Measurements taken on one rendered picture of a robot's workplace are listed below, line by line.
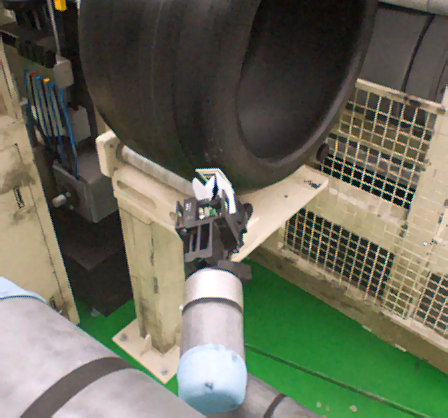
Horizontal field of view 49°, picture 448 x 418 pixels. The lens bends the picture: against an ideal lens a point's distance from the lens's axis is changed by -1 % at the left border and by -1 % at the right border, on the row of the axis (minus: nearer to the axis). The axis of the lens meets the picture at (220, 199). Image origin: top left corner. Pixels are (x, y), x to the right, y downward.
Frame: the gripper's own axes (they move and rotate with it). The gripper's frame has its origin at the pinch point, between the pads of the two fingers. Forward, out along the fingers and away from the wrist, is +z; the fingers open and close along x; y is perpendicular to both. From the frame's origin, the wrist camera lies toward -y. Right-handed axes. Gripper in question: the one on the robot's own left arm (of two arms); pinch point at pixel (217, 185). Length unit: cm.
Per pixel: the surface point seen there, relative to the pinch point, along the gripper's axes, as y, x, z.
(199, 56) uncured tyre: 20.7, -5.0, 3.1
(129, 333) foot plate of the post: -90, 67, 33
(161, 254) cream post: -51, 36, 32
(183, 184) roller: -11.3, 11.4, 15.1
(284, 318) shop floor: -112, 14, 40
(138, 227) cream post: -39, 38, 34
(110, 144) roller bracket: -4.9, 26.4, 26.7
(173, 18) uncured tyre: 25.8, -3.3, 5.4
